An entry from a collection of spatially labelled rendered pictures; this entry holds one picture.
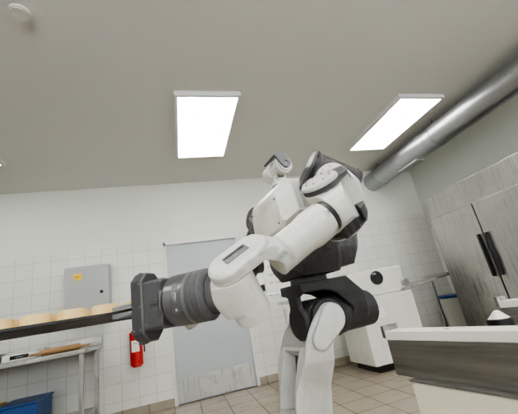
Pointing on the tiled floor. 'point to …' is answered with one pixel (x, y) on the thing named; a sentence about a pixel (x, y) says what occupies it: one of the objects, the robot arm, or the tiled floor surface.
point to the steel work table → (60, 357)
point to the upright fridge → (488, 234)
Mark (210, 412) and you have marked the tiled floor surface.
